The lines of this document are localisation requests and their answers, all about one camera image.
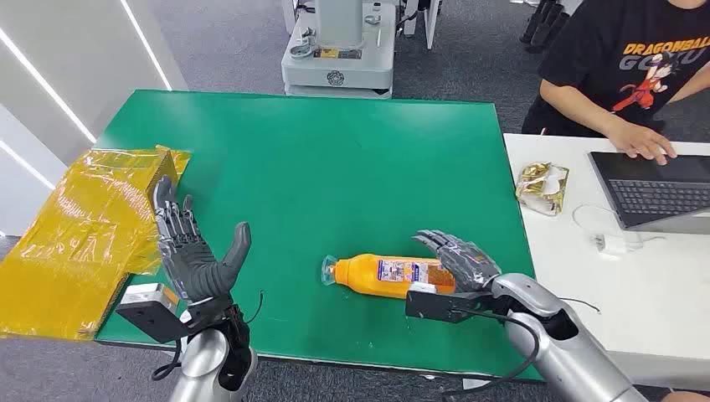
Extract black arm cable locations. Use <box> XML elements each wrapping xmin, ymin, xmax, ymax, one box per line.
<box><xmin>440</xmin><ymin>307</ymin><xmax>542</xmax><ymax>402</ymax></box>
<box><xmin>151</xmin><ymin>338</ymin><xmax>184</xmax><ymax>382</ymax></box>

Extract white charger block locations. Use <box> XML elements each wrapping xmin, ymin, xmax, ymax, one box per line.
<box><xmin>593</xmin><ymin>233</ymin><xmax>628</xmax><ymax>257</ymax></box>

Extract white furniture panel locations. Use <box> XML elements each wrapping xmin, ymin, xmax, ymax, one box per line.
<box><xmin>404</xmin><ymin>0</ymin><xmax>443</xmax><ymax>51</ymax></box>

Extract person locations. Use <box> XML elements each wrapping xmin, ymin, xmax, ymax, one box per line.
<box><xmin>521</xmin><ymin>0</ymin><xmax>710</xmax><ymax>167</ymax></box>

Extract grey wheeled machine base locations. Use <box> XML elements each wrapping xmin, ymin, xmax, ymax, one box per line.
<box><xmin>280</xmin><ymin>0</ymin><xmax>398</xmax><ymax>100</ymax></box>

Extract gold foil packet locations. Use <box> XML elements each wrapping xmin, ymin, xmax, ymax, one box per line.
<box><xmin>515</xmin><ymin>162</ymin><xmax>570</xmax><ymax>217</ymax></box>

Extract orange detergent bottle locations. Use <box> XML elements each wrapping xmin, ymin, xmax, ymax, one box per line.
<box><xmin>320</xmin><ymin>253</ymin><xmax>457</xmax><ymax>301</ymax></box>

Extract thin white cable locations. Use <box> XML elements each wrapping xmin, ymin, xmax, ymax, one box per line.
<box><xmin>571</xmin><ymin>204</ymin><xmax>666</xmax><ymax>250</ymax></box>

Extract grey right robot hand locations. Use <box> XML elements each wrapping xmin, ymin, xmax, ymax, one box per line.
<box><xmin>412</xmin><ymin>229</ymin><xmax>503</xmax><ymax>294</ymax></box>

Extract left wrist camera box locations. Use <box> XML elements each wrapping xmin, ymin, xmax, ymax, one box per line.
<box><xmin>115</xmin><ymin>282</ymin><xmax>195</xmax><ymax>345</ymax></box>

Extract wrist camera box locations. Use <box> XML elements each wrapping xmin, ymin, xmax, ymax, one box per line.
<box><xmin>115</xmin><ymin>282</ymin><xmax>195</xmax><ymax>345</ymax></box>
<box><xmin>404</xmin><ymin>281</ymin><xmax>495</xmax><ymax>325</ymax></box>

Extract white wall light strip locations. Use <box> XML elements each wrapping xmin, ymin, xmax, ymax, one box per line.
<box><xmin>119</xmin><ymin>0</ymin><xmax>173</xmax><ymax>91</ymax></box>
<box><xmin>0</xmin><ymin>28</ymin><xmax>98</xmax><ymax>144</ymax></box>
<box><xmin>0</xmin><ymin>141</ymin><xmax>57</xmax><ymax>190</ymax></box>

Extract dark grey laptop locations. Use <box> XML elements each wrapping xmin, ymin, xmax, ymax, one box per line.
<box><xmin>588</xmin><ymin>151</ymin><xmax>710</xmax><ymax>236</ymax></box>

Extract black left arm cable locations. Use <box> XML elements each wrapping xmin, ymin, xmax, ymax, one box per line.
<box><xmin>151</xmin><ymin>338</ymin><xmax>184</xmax><ymax>382</ymax></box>

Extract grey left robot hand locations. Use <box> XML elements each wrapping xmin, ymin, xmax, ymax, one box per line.
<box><xmin>151</xmin><ymin>175</ymin><xmax>253</xmax><ymax>307</ymax></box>

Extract yellow taped cardboard box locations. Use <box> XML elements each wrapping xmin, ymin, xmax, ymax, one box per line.
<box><xmin>0</xmin><ymin>145</ymin><xmax>193</xmax><ymax>341</ymax></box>

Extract person's hand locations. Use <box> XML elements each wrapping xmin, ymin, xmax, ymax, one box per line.
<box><xmin>607</xmin><ymin>119</ymin><xmax>678</xmax><ymax>167</ymax></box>

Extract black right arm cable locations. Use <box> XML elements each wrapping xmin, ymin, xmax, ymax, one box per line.
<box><xmin>440</xmin><ymin>307</ymin><xmax>542</xmax><ymax>402</ymax></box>

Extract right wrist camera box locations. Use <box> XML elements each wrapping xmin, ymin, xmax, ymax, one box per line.
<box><xmin>404</xmin><ymin>281</ymin><xmax>495</xmax><ymax>325</ymax></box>

